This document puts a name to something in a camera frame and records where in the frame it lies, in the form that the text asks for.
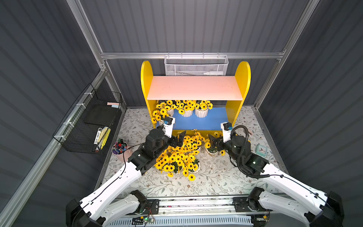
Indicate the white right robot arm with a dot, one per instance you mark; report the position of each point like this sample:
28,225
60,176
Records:
306,204

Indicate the pink sticky note pad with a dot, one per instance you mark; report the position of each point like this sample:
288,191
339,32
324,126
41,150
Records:
113,105

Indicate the sunflower pot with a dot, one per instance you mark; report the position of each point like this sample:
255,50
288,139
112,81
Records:
163,109
170,163
212,151
191,167
192,144
202,108
185,107

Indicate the pen holder with markers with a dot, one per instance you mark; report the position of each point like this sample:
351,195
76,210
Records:
121,150

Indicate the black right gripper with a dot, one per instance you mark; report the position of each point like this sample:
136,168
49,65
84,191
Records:
220,144

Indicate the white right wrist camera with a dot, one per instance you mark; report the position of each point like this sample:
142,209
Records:
226,130

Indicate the white wire basket behind shelf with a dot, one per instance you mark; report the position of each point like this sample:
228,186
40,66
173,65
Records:
178,65

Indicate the yellow book in basket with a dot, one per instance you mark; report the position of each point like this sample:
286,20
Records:
101,138

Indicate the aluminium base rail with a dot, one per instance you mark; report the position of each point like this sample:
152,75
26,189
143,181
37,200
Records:
204,211

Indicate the black wire wall basket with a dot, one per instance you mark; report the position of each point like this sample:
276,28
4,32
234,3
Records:
78,130

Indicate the yellow wooden shelf unit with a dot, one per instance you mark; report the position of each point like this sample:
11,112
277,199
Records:
231,89

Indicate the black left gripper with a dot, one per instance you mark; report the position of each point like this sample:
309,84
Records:
174,140

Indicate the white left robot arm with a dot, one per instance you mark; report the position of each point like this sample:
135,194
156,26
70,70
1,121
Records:
100,208

